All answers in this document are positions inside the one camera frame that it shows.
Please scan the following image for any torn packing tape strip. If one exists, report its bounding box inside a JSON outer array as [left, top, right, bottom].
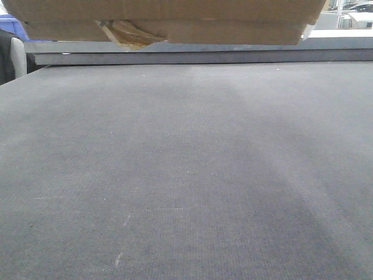
[[94, 20, 167, 50]]

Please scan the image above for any blue bin far left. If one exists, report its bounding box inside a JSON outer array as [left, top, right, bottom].
[[0, 14, 30, 41]]

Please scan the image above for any grey chair with black jacket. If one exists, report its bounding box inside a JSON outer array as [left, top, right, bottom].
[[1, 29, 27, 85]]

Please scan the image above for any brown cardboard box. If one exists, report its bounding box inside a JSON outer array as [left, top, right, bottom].
[[22, 20, 308, 45], [3, 0, 325, 24]]

